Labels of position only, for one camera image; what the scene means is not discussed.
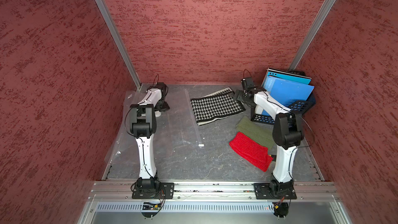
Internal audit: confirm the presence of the red knit scarf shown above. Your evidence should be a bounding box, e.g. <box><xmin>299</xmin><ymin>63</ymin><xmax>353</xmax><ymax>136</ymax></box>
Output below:
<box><xmin>229</xmin><ymin>132</ymin><xmax>273</xmax><ymax>172</ymax></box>

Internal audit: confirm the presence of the black mesh file basket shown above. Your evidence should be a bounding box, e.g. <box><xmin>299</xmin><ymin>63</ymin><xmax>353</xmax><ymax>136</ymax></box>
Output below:
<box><xmin>250</xmin><ymin>69</ymin><xmax>317</xmax><ymax>125</ymax></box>

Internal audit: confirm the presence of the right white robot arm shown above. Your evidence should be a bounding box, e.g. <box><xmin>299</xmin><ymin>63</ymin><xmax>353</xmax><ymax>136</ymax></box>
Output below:
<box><xmin>234</xmin><ymin>88</ymin><xmax>304</xmax><ymax>194</ymax></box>

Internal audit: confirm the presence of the left aluminium corner post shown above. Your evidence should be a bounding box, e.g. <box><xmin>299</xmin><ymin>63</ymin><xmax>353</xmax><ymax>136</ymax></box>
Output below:
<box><xmin>95</xmin><ymin>0</ymin><xmax>142</xmax><ymax>91</ymax></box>

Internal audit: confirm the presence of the blue folder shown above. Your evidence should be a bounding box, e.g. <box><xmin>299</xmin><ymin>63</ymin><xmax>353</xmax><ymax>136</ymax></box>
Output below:
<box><xmin>262</xmin><ymin>76</ymin><xmax>315</xmax><ymax>107</ymax></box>

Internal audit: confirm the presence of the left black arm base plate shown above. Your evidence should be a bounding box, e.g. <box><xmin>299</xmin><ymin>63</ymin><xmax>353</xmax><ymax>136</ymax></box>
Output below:
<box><xmin>131</xmin><ymin>182</ymin><xmax>175</xmax><ymax>200</ymax></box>

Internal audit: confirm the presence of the olive green knit scarf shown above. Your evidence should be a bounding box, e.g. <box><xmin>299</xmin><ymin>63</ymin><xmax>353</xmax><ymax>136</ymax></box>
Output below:
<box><xmin>236</xmin><ymin>116</ymin><xmax>275</xmax><ymax>149</ymax></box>

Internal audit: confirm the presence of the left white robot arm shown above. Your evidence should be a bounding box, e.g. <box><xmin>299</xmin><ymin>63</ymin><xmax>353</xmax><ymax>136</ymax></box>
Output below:
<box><xmin>124</xmin><ymin>85</ymin><xmax>170</xmax><ymax>194</ymax></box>

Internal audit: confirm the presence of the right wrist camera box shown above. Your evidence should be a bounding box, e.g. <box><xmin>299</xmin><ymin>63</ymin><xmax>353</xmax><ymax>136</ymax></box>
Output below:
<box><xmin>241</xmin><ymin>77</ymin><xmax>256</xmax><ymax>91</ymax></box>

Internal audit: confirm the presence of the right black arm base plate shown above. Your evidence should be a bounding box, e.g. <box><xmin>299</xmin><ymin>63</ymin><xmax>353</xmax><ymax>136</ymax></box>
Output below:
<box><xmin>253</xmin><ymin>183</ymin><xmax>297</xmax><ymax>201</ymax></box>

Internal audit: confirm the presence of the aluminium front rail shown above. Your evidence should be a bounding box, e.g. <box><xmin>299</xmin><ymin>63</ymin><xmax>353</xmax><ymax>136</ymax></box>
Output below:
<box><xmin>88</xmin><ymin>180</ymin><xmax>342</xmax><ymax>202</ymax></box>

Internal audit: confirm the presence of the right aluminium corner post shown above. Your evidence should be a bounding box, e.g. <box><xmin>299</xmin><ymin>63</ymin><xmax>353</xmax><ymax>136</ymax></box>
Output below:
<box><xmin>288</xmin><ymin>0</ymin><xmax>336</xmax><ymax>71</ymax></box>

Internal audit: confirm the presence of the aluminium corner post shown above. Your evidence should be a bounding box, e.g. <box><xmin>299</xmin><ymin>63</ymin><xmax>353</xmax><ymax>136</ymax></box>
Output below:
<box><xmin>288</xmin><ymin>0</ymin><xmax>336</xmax><ymax>71</ymax></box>
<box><xmin>95</xmin><ymin>0</ymin><xmax>142</xmax><ymax>91</ymax></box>

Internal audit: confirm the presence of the houndstooth black white scarf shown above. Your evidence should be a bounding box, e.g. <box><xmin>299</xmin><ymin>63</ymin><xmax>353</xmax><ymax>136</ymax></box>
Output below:
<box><xmin>190</xmin><ymin>87</ymin><xmax>246</xmax><ymax>126</ymax></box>

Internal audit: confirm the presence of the teal notebook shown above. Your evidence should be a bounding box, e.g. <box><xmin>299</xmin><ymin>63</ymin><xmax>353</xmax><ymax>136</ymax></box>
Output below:
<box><xmin>264</xmin><ymin>68</ymin><xmax>312</xmax><ymax>85</ymax></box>

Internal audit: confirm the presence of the clear plastic vacuum bag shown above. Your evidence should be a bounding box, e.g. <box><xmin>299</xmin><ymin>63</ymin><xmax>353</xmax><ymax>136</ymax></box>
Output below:
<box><xmin>103</xmin><ymin>85</ymin><xmax>206</xmax><ymax>180</ymax></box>

